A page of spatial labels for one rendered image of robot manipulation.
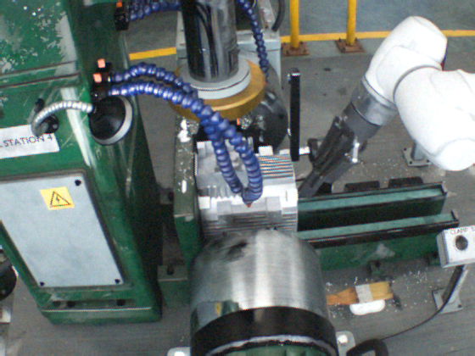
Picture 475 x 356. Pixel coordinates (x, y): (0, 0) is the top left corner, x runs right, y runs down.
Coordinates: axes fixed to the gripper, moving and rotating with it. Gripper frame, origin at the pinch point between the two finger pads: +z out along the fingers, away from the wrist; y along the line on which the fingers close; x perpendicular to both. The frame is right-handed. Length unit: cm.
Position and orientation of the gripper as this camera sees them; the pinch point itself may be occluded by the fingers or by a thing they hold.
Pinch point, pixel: (311, 183)
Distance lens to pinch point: 107.3
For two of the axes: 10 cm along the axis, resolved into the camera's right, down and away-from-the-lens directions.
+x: 8.9, 2.7, 3.6
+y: 0.7, 7.0, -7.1
